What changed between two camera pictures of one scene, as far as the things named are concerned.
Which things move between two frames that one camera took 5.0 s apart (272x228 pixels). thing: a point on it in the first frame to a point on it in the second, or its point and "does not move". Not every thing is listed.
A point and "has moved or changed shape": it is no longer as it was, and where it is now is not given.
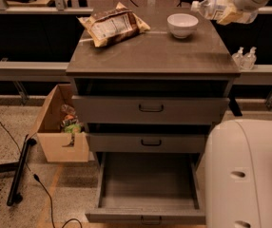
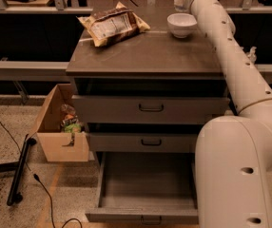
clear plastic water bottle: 215,9 has moved or changed shape
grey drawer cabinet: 147,101 does not move
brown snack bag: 114,25 does not move
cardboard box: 48,128 does not move
